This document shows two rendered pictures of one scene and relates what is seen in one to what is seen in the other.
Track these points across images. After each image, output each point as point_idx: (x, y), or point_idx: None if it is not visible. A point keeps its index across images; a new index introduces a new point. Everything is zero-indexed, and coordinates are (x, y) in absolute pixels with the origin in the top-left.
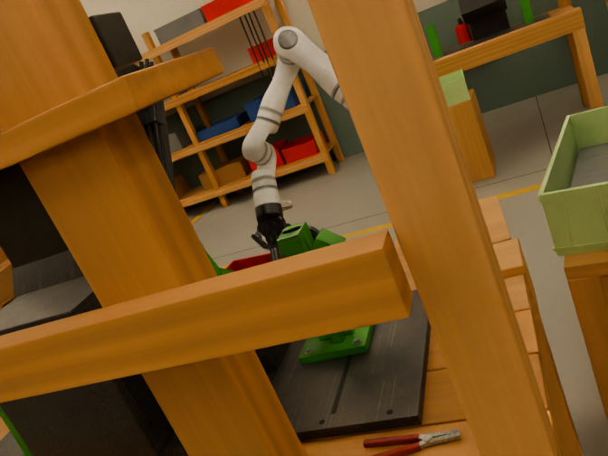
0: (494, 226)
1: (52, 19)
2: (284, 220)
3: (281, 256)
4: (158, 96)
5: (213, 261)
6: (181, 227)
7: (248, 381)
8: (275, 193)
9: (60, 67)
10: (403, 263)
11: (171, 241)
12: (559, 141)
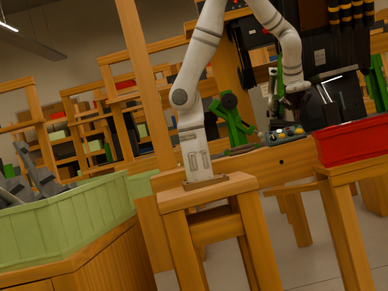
0: (165, 193)
1: (196, 8)
2: (284, 96)
3: (293, 115)
4: (185, 37)
5: (281, 84)
6: (211, 64)
7: None
8: (282, 75)
9: None
10: (231, 173)
11: (211, 66)
12: (83, 185)
